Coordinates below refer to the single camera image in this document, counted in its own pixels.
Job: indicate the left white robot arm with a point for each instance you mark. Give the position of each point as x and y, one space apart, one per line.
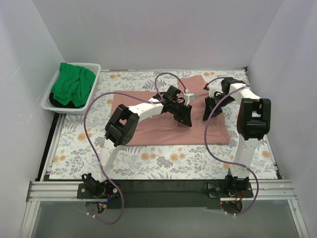
122 125

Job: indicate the floral table mat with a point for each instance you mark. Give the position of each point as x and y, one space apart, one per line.
74 156

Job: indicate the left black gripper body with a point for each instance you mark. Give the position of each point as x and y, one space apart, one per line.
181 113

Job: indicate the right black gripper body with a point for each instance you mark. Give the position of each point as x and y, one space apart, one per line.
210 106

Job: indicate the aluminium frame rail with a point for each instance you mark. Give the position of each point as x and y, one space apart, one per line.
266 189

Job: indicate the pink t-shirt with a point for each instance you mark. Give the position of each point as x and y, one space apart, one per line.
164 130

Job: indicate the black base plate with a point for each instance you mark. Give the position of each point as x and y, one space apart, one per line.
132 193

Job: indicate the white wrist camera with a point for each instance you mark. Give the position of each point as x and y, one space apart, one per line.
211 91
188 96

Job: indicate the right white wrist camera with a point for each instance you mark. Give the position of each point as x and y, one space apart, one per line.
211 91

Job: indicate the white plastic basket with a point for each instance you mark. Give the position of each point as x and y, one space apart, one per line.
46 105

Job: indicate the black garment in basket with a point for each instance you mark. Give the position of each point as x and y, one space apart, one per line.
57 104

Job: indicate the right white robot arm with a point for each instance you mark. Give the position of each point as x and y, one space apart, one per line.
253 124

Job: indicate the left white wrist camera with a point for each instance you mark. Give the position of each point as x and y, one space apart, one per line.
188 96

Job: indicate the green t-shirt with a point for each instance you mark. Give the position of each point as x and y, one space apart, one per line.
73 84

